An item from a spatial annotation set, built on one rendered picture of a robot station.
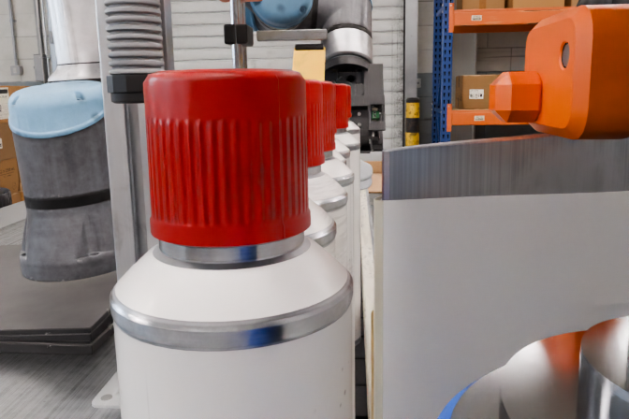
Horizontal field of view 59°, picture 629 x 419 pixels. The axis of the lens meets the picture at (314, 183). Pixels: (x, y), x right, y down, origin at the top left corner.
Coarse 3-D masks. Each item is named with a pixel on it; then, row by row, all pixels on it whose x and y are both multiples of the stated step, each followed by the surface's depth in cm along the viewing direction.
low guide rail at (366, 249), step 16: (368, 224) 69; (368, 240) 62; (368, 256) 56; (368, 272) 51; (368, 288) 47; (368, 304) 44; (368, 320) 41; (368, 336) 38; (368, 352) 36; (368, 368) 34; (368, 384) 32; (368, 400) 30; (368, 416) 31
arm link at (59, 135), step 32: (32, 96) 65; (64, 96) 65; (96, 96) 68; (32, 128) 65; (64, 128) 65; (96, 128) 68; (32, 160) 66; (64, 160) 66; (96, 160) 68; (32, 192) 67; (64, 192) 67
